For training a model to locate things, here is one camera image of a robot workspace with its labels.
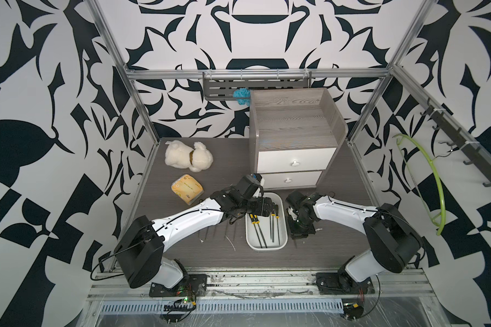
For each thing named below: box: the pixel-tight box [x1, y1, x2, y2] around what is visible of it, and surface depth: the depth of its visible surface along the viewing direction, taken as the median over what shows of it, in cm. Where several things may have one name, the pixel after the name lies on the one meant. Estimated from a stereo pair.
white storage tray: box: [244, 191, 289, 251], surface depth 88 cm
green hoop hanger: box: [392, 133, 447, 236], surface depth 73 cm
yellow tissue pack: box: [171, 173, 204, 206], surface depth 98 cm
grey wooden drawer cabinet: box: [248, 87, 349, 191], surface depth 84 cm
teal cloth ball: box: [233, 87, 251, 107], surface depth 93 cm
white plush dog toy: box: [164, 140, 215, 173], surface depth 104 cm
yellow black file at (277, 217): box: [275, 204, 281, 246], surface depth 93 cm
